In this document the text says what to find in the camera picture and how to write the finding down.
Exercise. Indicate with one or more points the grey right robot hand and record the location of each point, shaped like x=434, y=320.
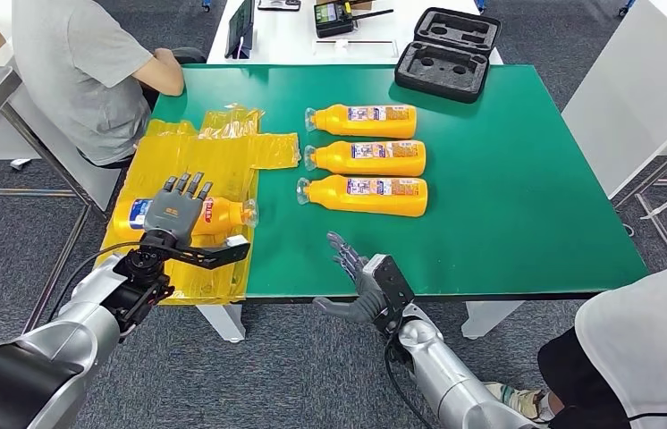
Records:
x=363, y=302

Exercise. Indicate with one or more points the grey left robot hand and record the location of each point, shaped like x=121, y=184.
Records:
x=173, y=213

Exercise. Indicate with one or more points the black foam case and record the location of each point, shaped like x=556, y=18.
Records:
x=446, y=56

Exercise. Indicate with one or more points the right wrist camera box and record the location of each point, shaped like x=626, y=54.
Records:
x=390, y=287

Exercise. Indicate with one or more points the seated person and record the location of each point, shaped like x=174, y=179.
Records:
x=79, y=77

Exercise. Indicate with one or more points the seated person's forearm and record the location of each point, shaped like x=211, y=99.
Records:
x=159, y=74

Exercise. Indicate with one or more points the small white scrap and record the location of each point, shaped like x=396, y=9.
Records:
x=21, y=164

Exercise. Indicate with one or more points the white flat strip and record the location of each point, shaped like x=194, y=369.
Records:
x=357, y=48

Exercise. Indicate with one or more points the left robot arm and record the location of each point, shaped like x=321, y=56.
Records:
x=61, y=343

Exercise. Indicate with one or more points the orange detergent bottle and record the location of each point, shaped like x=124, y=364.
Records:
x=369, y=163
x=363, y=125
x=224, y=216
x=369, y=201

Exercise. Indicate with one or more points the standing person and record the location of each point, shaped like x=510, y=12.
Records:
x=647, y=355

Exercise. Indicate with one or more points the white table leg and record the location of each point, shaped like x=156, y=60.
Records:
x=224, y=323
x=487, y=320

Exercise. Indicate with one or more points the white sneaker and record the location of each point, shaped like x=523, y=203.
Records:
x=517, y=401

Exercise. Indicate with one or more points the black radio with antenna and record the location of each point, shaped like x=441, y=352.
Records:
x=333, y=18

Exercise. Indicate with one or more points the white table with metal legs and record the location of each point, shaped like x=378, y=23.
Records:
x=624, y=89

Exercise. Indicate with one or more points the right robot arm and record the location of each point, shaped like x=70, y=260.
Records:
x=446, y=379

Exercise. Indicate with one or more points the yellow plastic sheet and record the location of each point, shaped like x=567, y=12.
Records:
x=191, y=160

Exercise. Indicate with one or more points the black tablet on stand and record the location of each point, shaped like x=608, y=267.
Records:
x=240, y=26

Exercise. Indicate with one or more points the small cardboard box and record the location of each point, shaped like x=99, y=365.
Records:
x=362, y=5

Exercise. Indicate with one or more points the black stool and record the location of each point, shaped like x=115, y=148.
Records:
x=93, y=158

